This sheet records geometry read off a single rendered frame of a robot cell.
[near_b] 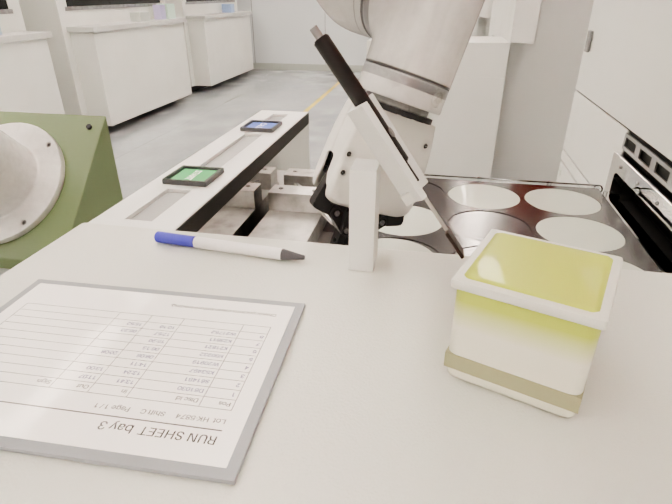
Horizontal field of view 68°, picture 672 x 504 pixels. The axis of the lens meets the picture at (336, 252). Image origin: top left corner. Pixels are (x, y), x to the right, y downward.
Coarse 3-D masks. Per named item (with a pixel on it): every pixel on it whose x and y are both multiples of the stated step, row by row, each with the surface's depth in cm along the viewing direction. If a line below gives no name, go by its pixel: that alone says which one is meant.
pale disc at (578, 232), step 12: (540, 228) 63; (552, 228) 63; (564, 228) 63; (576, 228) 63; (588, 228) 63; (600, 228) 63; (612, 228) 63; (552, 240) 60; (564, 240) 60; (576, 240) 60; (588, 240) 60; (600, 240) 60; (612, 240) 60; (624, 240) 60
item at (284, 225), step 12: (264, 216) 72; (276, 216) 72; (288, 216) 72; (300, 216) 72; (312, 216) 72; (264, 228) 68; (276, 228) 68; (288, 228) 68; (300, 228) 68; (312, 228) 68; (300, 240) 65; (312, 240) 67
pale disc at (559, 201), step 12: (528, 192) 74; (540, 192) 74; (552, 192) 74; (564, 192) 74; (576, 192) 74; (540, 204) 70; (552, 204) 70; (564, 204) 70; (576, 204) 70; (588, 204) 70; (600, 204) 70
